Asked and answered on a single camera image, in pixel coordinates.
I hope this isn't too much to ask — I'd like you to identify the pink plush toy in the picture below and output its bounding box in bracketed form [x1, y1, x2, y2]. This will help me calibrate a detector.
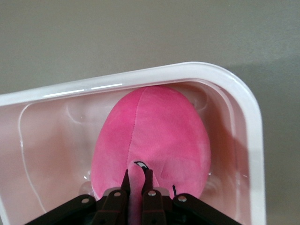
[90, 85, 211, 225]

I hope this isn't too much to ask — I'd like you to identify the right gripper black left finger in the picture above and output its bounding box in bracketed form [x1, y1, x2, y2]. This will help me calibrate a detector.
[25, 168, 131, 225]

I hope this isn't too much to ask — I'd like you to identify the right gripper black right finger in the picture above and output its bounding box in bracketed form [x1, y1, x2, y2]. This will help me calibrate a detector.
[140, 169, 237, 225]

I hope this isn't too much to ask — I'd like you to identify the pink plastic box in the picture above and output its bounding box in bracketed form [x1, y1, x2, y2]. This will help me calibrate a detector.
[0, 61, 265, 225]

